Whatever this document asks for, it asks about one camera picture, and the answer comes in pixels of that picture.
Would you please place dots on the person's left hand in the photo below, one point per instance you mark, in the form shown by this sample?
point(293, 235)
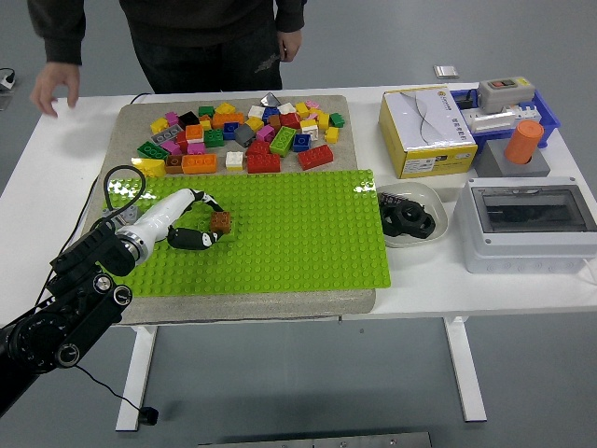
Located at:
point(289, 44)

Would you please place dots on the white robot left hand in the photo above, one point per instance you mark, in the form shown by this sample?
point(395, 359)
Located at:
point(161, 214)

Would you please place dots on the person's right hand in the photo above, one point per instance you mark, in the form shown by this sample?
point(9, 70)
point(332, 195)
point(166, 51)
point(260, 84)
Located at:
point(51, 81)

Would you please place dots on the grey long toy brick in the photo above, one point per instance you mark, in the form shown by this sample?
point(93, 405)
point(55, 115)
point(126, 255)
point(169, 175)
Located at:
point(166, 135)
point(128, 214)

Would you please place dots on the brown square toy brick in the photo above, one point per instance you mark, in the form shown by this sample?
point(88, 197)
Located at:
point(274, 122)
point(220, 222)
point(174, 163)

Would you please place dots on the person's right forearm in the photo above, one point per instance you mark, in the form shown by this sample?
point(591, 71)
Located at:
point(60, 32)

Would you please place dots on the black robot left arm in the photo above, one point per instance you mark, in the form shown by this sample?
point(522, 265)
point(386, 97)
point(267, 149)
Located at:
point(70, 317)

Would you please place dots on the person's left forearm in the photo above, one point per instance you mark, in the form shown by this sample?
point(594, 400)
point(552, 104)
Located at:
point(291, 14)

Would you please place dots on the yellow curved toy brick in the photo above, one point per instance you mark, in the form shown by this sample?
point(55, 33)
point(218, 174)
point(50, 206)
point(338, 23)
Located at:
point(148, 167)

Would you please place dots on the grey sloped toy brick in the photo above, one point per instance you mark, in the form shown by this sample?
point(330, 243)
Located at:
point(269, 101)

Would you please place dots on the orange long toy brick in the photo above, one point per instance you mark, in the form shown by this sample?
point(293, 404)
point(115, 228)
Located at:
point(227, 120)
point(199, 164)

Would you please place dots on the white square toy brick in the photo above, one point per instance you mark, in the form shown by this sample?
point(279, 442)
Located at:
point(234, 160)
point(287, 108)
point(256, 111)
point(313, 134)

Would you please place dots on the pink square toy brick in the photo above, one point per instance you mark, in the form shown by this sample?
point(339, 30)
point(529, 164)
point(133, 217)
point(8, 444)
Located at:
point(171, 118)
point(265, 133)
point(170, 147)
point(196, 148)
point(312, 104)

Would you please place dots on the dark green long toy brick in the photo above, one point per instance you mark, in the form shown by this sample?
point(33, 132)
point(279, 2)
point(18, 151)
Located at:
point(152, 150)

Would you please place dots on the yellow square toy brick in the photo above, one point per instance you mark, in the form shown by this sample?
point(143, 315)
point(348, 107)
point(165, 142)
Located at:
point(158, 125)
point(302, 109)
point(323, 120)
point(254, 123)
point(225, 108)
point(331, 135)

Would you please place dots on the blue square toy brick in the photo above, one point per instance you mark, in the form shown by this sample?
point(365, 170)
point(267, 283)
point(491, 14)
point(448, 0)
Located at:
point(301, 142)
point(231, 130)
point(270, 115)

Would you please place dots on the pink small toy brick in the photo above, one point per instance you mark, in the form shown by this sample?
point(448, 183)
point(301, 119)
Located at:
point(313, 115)

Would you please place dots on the red square toy brick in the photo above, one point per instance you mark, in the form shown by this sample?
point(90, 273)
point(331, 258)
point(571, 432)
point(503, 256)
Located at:
point(290, 120)
point(182, 142)

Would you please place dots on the yellow and white toy brick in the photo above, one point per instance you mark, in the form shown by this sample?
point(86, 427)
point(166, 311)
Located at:
point(308, 124)

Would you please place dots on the orange and white toy brick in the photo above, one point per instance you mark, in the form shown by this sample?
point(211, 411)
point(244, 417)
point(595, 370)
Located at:
point(194, 132)

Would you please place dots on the dark green square toy brick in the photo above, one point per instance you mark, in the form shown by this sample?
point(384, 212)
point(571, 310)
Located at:
point(337, 120)
point(206, 111)

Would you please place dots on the black square toy brick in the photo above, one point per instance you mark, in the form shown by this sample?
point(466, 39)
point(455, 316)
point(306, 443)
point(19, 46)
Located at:
point(189, 118)

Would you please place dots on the yellow small toy brick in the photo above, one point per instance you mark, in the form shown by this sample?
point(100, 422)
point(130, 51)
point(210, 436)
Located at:
point(205, 124)

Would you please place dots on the grey square toy brick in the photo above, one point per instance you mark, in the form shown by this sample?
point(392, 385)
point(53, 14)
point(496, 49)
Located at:
point(244, 135)

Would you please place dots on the red sloped toy brick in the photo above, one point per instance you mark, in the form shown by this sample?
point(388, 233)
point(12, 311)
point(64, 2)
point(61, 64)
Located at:
point(257, 148)

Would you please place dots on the red long toy brick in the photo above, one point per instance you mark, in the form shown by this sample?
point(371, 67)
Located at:
point(263, 164)
point(315, 157)

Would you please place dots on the green studded baseplate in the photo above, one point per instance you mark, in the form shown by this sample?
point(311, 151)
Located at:
point(289, 233)

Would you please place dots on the white floor power socket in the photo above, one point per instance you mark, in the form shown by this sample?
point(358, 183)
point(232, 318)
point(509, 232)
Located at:
point(8, 81)

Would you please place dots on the grey floor plate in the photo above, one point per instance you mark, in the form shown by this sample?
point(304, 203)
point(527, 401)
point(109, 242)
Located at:
point(4, 102)

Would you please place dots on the person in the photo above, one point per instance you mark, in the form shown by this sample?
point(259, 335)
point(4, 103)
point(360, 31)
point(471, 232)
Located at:
point(205, 46)

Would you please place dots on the grey-brown mat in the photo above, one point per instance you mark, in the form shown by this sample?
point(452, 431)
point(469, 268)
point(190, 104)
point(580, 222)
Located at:
point(233, 305)

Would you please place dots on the yellow and white cardboard box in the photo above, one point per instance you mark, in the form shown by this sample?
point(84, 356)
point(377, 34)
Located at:
point(420, 121)

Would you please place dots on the silver metal plate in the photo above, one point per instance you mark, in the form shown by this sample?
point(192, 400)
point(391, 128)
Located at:
point(445, 71)

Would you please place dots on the white table leg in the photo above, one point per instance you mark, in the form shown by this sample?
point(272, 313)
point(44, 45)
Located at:
point(462, 373)
point(135, 373)

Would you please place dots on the black small component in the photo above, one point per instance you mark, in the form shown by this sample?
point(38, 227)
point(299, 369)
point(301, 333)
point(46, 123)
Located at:
point(465, 102)

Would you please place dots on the white bowl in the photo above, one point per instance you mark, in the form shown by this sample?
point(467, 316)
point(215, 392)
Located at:
point(420, 191)

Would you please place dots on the black hex nut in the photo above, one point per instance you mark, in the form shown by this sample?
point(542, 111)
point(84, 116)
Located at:
point(387, 226)
point(426, 229)
point(401, 210)

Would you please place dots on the white circuit breaker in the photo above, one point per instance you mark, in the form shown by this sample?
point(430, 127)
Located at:
point(490, 122)

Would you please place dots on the grey block holder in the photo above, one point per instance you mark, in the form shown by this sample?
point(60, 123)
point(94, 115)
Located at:
point(494, 163)

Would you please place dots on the orange cylinder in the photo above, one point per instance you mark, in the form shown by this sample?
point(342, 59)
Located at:
point(524, 140)

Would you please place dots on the blue plastic bin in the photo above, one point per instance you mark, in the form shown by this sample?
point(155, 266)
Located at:
point(548, 116)

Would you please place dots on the white distribution box clear lid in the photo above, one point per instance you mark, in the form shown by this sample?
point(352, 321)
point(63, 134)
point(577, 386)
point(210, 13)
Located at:
point(513, 252)

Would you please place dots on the grey push-button switch box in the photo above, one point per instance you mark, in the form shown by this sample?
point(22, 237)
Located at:
point(503, 95)

